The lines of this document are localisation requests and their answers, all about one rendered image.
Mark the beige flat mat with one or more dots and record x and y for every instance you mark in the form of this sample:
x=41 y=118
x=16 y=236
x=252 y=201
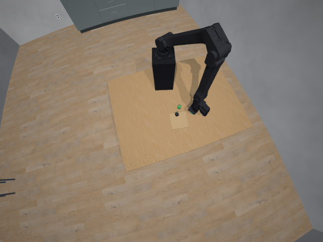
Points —
x=180 y=121

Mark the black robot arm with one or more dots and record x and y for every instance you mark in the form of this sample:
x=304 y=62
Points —
x=218 y=48

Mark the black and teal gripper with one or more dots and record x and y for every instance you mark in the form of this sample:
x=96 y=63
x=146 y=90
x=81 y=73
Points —
x=191 y=109

